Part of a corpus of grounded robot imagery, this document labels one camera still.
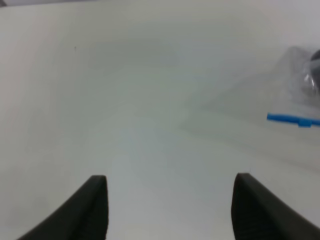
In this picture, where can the clear blue-zip file bag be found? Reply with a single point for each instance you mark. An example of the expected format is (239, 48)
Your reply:
(274, 112)

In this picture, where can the purple toy eggplant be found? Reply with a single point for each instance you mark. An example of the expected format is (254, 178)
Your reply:
(312, 73)

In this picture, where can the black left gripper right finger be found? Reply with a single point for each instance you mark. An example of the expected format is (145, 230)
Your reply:
(258, 214)

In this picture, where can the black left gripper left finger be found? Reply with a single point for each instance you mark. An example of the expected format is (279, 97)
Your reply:
(84, 216)

